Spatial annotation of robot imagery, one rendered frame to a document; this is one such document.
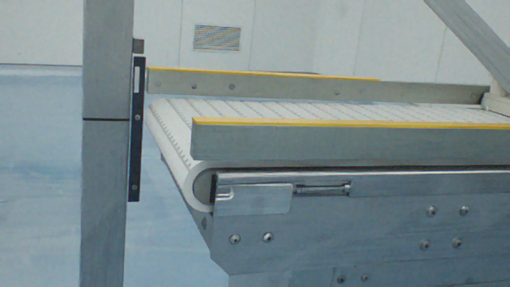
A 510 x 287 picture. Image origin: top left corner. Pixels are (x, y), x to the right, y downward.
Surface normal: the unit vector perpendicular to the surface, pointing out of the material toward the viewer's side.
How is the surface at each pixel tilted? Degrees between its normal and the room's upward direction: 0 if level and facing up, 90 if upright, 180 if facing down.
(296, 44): 90
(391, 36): 90
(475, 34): 87
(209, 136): 90
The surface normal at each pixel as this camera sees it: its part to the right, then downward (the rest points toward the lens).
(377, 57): -0.89, 0.04
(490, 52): -0.25, 0.18
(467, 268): 0.32, 0.29
